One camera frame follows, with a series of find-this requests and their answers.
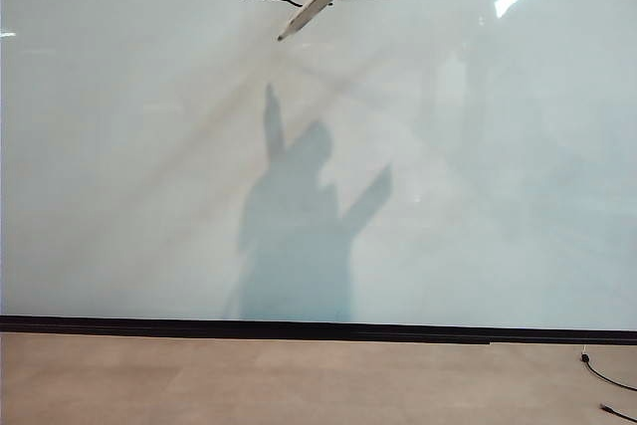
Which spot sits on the white whiteboard marker pen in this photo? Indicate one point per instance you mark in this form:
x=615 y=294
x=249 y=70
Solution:
x=306 y=14

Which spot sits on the white whiteboard with black frame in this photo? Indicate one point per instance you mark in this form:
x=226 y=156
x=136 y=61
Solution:
x=199 y=146

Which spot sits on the black table edge rail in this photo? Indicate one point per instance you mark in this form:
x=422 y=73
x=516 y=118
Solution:
x=249 y=336

